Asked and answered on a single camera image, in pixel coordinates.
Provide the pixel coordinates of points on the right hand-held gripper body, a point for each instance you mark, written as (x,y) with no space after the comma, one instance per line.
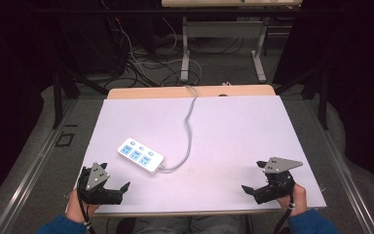
(277,182)

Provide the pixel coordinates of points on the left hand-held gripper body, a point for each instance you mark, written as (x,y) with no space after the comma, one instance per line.
(94,183)

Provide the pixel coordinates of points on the white power strip blue sockets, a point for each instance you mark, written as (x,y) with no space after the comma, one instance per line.
(140,155)

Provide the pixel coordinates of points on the person's right hand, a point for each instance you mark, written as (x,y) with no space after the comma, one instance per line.
(298,199)

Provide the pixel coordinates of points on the person's left hand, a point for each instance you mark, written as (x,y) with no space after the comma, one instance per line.
(74,205)

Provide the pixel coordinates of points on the white board table cover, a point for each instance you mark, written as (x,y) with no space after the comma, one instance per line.
(227,136)

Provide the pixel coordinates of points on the black tape floor square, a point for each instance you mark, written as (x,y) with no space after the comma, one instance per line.
(65,139)

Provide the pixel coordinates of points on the person's grey trouser legs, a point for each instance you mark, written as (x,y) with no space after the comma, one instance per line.
(188,225)

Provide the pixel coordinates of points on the black metal stand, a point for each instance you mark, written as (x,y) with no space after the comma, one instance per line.
(322,94)
(57,94)

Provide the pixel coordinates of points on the wooden table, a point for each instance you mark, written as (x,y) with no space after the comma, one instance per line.
(162,92)

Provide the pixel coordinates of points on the aluminium floor rail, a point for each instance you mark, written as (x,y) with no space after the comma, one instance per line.
(34,169)
(341,169)

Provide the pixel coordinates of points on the grey metal frame desk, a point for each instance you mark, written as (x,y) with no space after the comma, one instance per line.
(222,29)

